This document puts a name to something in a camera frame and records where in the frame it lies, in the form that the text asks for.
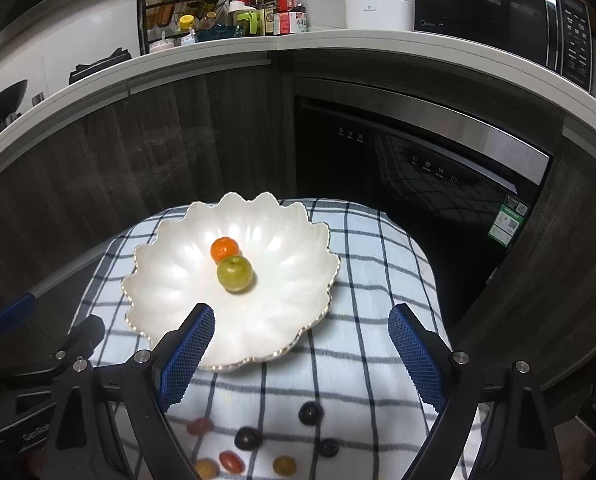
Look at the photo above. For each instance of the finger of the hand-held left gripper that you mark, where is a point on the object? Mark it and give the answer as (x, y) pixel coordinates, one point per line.
(85, 335)
(14, 308)

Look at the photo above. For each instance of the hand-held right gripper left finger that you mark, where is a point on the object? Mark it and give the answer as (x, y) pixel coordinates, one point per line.
(188, 355)

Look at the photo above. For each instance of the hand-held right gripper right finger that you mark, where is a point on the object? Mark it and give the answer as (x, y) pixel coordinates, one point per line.
(415, 355)

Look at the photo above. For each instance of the red cherry tomato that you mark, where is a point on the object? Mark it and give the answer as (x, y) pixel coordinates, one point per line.
(200, 426)
(230, 461)

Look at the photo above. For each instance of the white scalloped ceramic bowl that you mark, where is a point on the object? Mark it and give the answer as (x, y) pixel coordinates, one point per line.
(178, 270)

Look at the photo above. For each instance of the dark purple cherry tomato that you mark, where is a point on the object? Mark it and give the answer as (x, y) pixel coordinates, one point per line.
(328, 447)
(248, 438)
(310, 412)

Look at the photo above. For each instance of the yellow cherry tomato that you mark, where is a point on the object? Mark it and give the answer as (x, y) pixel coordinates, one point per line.
(207, 467)
(284, 465)

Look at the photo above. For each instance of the white blue checkered cloth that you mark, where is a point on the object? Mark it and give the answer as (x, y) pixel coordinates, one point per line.
(357, 310)

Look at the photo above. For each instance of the round green fruit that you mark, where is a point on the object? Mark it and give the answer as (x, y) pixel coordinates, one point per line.
(234, 273)

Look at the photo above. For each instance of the small orange tangerine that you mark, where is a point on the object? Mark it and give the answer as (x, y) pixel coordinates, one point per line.
(224, 249)

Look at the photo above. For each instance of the green energy label sticker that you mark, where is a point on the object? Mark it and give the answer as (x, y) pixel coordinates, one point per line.
(508, 222)

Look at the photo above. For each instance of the black built-in dishwasher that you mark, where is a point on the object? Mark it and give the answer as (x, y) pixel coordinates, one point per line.
(417, 160)

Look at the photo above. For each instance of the black wok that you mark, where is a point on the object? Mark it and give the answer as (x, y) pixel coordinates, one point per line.
(0, 105)

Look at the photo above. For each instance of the dark wood cabinet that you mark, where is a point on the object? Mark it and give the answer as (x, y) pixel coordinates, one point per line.
(153, 135)

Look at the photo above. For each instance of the teal glass dish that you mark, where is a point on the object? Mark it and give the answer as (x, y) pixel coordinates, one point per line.
(220, 31)

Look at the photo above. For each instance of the green and white cup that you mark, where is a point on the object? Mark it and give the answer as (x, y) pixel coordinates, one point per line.
(243, 17)

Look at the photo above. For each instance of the white rice cooker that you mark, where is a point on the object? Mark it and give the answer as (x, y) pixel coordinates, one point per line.
(379, 8)

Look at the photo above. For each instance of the dark sauce bottle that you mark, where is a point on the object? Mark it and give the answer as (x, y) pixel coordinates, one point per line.
(269, 10)

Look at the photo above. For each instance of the black microwave oven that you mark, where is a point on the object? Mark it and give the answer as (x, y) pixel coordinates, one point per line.
(502, 10)

